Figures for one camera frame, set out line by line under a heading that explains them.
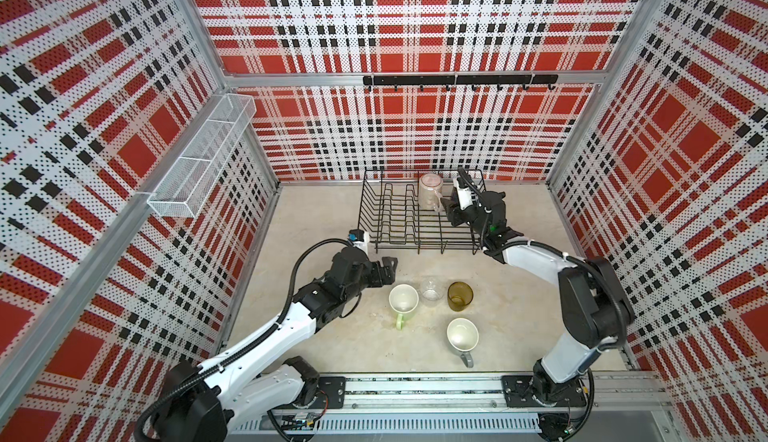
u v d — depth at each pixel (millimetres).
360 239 699
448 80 884
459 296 886
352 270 584
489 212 682
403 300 879
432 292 906
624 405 749
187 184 952
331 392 739
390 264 718
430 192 1031
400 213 1078
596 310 467
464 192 766
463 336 825
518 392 723
